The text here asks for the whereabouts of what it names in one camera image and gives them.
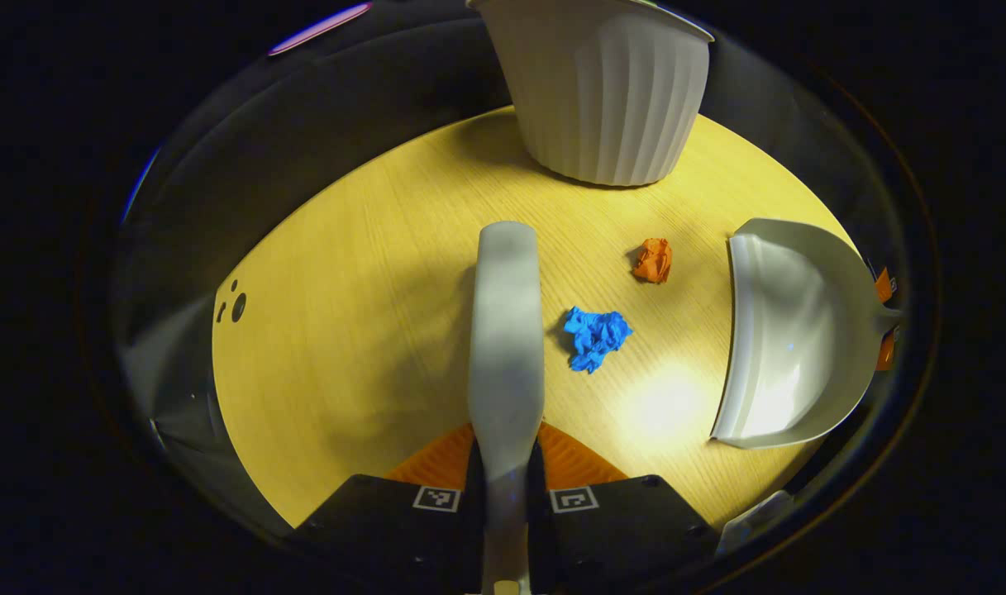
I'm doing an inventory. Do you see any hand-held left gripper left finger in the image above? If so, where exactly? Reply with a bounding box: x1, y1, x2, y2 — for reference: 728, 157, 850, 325
288, 423, 485, 595

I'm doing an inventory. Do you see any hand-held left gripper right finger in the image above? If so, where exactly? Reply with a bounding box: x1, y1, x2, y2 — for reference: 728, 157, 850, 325
526, 421, 722, 595

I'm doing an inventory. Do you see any white dustpan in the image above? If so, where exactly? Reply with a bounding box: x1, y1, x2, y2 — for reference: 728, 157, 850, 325
709, 218, 906, 450

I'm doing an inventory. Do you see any blue paper ball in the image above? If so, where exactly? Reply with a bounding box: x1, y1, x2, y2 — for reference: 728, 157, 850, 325
563, 307, 634, 374

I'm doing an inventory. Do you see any small white broom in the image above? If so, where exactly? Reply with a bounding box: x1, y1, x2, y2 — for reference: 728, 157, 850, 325
468, 221, 546, 595

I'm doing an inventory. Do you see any orange paper ball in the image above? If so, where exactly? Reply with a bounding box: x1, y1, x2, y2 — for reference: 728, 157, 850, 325
632, 238, 674, 284

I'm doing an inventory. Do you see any white ribbed garbage bin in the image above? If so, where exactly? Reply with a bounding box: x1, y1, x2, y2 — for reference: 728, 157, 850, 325
467, 0, 716, 188

